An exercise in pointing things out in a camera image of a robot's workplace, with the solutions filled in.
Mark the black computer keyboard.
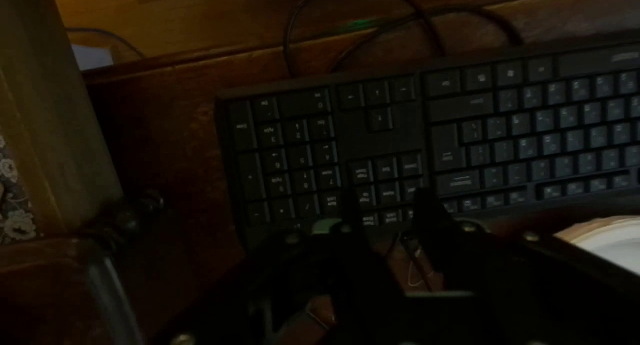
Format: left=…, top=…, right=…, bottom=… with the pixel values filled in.
left=214, top=31, right=640, bottom=243

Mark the wooden cabinet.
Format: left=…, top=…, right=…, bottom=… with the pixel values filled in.
left=0, top=0, right=125, bottom=238

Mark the floral patterned cloth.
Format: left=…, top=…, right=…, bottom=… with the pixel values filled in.
left=0, top=134, right=38, bottom=243

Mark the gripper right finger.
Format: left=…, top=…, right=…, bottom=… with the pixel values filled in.
left=407, top=189, right=640, bottom=345

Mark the white round plate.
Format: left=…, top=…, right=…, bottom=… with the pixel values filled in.
left=554, top=216, right=640, bottom=277

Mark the silver metal tube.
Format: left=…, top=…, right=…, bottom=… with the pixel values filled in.
left=86, top=255, right=147, bottom=345

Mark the small white box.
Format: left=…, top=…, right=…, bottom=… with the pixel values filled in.
left=70, top=45, right=115, bottom=72

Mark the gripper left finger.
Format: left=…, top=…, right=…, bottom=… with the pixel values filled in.
left=239, top=190, right=403, bottom=345

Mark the black cable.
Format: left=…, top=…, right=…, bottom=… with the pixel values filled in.
left=282, top=0, right=523, bottom=78

